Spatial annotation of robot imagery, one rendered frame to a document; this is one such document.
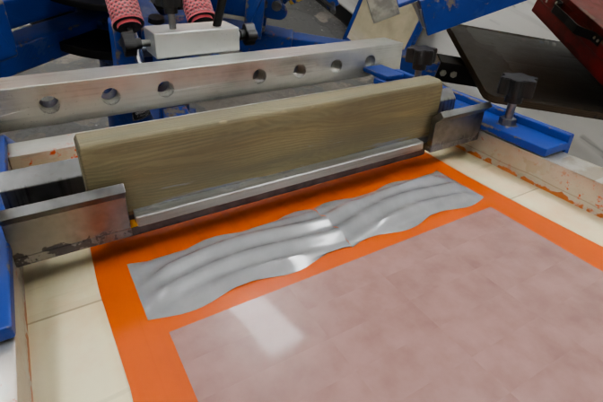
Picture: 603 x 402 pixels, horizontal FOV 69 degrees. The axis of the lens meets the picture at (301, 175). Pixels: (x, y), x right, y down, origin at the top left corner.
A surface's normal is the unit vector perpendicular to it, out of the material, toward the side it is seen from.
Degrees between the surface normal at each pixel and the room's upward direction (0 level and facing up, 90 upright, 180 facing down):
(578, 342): 16
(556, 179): 90
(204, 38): 74
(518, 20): 90
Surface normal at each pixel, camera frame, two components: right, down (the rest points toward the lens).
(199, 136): 0.51, 0.43
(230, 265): 0.33, -0.51
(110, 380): 0.03, -0.88
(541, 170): -0.86, 0.22
